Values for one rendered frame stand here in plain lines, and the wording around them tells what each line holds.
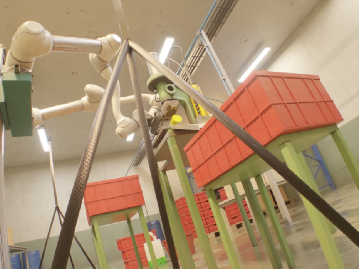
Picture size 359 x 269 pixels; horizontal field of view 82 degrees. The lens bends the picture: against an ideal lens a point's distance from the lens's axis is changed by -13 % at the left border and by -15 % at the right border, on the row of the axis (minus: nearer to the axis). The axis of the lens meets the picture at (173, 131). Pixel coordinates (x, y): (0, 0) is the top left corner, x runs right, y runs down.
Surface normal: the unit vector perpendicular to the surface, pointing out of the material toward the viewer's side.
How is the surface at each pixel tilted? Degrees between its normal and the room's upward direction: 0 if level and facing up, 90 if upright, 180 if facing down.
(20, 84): 180
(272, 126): 90
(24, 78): 90
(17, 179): 90
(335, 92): 90
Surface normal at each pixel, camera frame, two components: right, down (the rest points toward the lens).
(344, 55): -0.90, 0.11
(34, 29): 0.59, -0.46
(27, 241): 0.33, -0.47
